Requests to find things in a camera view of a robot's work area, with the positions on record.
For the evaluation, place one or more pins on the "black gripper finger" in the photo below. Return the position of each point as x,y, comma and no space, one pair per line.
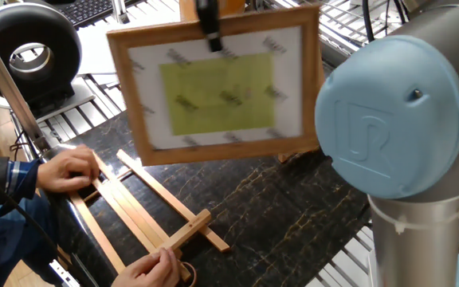
210,24

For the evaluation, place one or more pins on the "wooden photo frame green print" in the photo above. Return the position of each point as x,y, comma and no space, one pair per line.
217,95

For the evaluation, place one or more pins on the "small wooden easel bracket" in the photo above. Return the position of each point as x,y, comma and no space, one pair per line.
289,156

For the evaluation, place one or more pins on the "large wooden easel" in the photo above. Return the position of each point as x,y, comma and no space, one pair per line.
132,211

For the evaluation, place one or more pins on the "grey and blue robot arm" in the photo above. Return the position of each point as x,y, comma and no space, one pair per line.
393,119

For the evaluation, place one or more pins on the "person's left hand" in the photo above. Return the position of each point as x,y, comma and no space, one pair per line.
68,169

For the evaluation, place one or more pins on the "person's right hand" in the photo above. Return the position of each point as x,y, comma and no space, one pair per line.
154,271

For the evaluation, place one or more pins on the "small taped cardboard box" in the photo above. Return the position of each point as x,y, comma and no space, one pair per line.
187,10

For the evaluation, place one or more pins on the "white paper sheets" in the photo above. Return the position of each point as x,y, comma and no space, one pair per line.
94,52

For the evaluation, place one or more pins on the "black computer keyboard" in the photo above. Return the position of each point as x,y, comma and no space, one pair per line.
86,10

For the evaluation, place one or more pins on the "slanted aluminium profile beam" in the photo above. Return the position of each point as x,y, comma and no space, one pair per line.
10,87

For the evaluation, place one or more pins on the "person's blue jeans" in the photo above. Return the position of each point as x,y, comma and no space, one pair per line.
6,239

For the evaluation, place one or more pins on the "short aluminium post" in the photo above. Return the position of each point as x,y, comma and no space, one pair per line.
120,10

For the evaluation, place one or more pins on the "small silver corner bracket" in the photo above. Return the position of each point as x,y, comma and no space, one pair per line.
64,273

